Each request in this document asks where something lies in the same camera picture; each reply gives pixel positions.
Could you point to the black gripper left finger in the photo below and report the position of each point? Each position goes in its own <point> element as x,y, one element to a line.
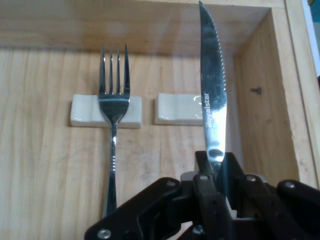
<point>155,210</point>

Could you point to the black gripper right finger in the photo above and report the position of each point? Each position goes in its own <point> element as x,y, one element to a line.
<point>275,212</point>

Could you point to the steel serrated table knife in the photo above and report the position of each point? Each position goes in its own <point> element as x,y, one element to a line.
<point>212,87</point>

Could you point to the white ceramic cutlery rest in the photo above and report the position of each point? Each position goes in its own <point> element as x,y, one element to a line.
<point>80,110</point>
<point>175,110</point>

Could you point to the steel fork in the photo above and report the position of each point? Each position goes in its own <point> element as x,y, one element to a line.
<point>113,105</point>

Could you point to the light wooden drawer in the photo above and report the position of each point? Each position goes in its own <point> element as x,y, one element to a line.
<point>50,162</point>

